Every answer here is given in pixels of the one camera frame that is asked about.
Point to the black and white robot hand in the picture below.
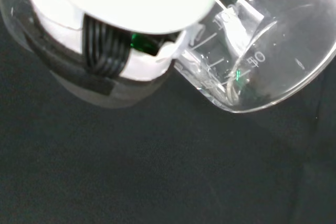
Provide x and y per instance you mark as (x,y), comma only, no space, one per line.
(118,6)

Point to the clear glass beaker with spout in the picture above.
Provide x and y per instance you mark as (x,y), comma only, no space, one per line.
(11,9)

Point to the black bench cloth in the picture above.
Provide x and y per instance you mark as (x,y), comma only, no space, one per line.
(168,161)

